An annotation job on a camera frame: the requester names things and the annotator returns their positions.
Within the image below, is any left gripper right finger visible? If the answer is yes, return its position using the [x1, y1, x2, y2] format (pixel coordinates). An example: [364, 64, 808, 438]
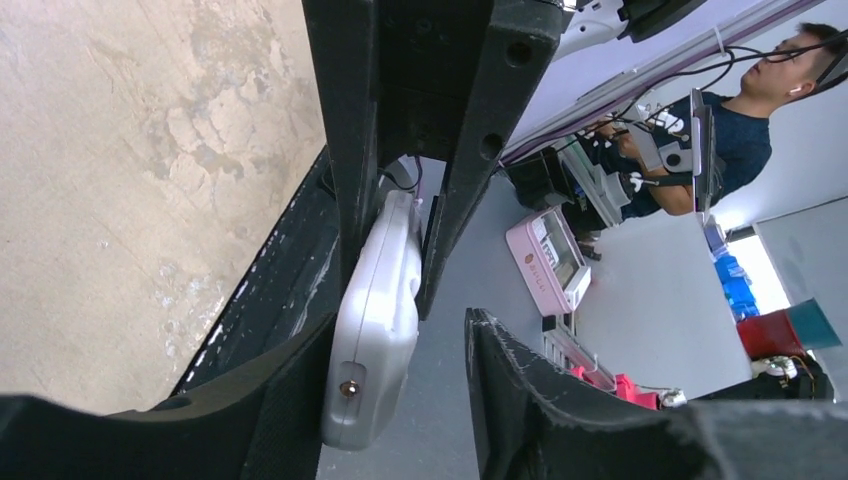
[465, 308, 847, 479]

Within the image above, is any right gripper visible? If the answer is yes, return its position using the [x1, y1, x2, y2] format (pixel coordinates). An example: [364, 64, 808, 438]
[303, 1, 564, 320]

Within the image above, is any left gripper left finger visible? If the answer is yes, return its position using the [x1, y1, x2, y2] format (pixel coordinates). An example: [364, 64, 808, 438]
[1, 315, 335, 479]

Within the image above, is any pink box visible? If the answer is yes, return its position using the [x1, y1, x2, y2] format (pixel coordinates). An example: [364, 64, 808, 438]
[505, 206, 591, 316]

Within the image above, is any white remote control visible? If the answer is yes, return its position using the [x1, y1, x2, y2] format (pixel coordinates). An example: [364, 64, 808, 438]
[321, 190, 422, 451]

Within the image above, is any red container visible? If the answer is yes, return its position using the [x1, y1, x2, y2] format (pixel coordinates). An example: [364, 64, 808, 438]
[736, 310, 806, 360]

